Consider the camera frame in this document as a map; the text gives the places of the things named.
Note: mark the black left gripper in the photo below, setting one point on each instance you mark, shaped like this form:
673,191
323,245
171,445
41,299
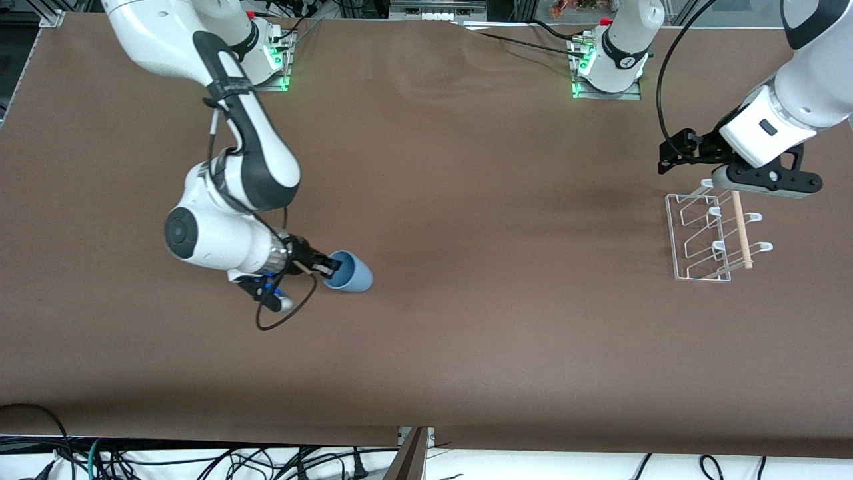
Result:
701,150

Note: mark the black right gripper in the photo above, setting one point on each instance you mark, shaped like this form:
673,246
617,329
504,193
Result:
300,253

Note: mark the brown table cover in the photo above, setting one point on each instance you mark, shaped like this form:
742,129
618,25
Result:
466,313

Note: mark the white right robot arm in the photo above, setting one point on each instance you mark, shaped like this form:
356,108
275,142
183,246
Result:
253,160

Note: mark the metal table frame bracket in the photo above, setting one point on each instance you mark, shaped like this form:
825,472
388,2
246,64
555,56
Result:
410,460

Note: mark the orange objects behind table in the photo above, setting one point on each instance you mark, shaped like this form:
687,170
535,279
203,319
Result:
573,6

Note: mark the blue plastic cup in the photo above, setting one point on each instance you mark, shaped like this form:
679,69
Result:
353,276

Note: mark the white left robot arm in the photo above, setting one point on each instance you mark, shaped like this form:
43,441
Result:
813,86

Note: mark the white power strip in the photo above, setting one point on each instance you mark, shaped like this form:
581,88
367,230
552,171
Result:
436,10

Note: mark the silver corner bracket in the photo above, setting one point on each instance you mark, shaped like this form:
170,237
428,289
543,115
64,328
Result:
52,18

